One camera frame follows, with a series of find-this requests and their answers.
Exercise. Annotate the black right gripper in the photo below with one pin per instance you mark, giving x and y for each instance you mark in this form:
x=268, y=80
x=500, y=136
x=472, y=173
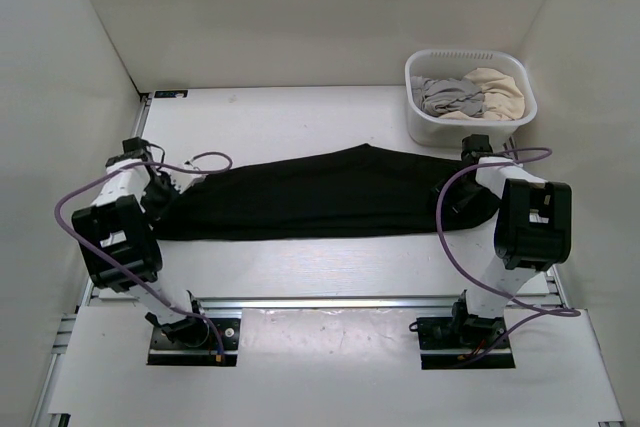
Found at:
x=455, y=205

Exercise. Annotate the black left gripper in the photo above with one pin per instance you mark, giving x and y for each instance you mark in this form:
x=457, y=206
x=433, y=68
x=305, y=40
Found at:
x=160, y=214

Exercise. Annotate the black trousers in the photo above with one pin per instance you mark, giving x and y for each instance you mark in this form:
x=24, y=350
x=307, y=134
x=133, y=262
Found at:
x=363, y=191

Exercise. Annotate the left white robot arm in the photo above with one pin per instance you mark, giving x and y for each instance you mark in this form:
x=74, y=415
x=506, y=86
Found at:
x=119, y=223

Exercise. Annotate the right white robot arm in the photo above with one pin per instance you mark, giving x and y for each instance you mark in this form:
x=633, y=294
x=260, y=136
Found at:
x=532, y=233

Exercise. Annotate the white plastic laundry basket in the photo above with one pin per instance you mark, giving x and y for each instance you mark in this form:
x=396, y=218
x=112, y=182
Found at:
x=444, y=64

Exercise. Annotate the small dark label sticker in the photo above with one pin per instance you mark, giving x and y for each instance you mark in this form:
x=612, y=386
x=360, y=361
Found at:
x=170, y=94

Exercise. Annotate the beige garment in basket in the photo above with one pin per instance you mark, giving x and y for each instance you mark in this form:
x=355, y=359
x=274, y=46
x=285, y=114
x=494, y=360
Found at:
x=503, y=100

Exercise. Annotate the grey garment in basket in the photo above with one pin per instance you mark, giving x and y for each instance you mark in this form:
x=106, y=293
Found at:
x=437, y=97

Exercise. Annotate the white front cover board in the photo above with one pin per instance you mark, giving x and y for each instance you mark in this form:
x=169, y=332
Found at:
x=320, y=368

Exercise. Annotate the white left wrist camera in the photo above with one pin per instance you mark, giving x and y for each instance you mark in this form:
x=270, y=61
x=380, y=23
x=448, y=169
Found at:
x=182, y=179

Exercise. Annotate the aluminium table frame rail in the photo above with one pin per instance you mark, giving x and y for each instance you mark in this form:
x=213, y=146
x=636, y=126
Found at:
x=267, y=124

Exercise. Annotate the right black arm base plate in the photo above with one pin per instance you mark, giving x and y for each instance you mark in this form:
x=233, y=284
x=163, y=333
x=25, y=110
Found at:
x=465, y=347

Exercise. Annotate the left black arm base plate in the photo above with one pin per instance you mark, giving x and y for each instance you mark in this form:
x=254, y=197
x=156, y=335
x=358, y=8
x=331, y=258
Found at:
x=200, y=348

